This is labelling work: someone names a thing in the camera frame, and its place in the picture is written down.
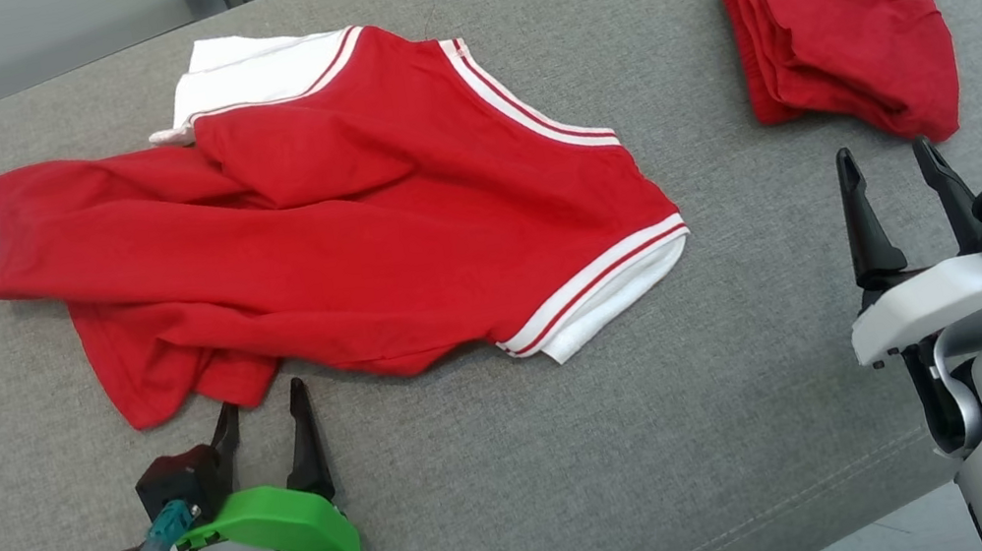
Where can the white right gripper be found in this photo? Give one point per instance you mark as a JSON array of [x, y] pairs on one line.
[[940, 305]]

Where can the red white basketball jersey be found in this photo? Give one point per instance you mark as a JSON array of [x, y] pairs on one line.
[[363, 227]]

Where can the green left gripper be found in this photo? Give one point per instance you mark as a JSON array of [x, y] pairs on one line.
[[284, 529]]

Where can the red white shorts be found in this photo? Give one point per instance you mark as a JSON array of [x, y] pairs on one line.
[[848, 26]]

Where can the teal left camera connector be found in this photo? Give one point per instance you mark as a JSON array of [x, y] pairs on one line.
[[166, 529]]

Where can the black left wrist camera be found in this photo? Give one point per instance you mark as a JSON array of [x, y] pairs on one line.
[[177, 483]]

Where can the grey fabric sofa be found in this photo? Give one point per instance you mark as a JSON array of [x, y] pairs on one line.
[[524, 469]]

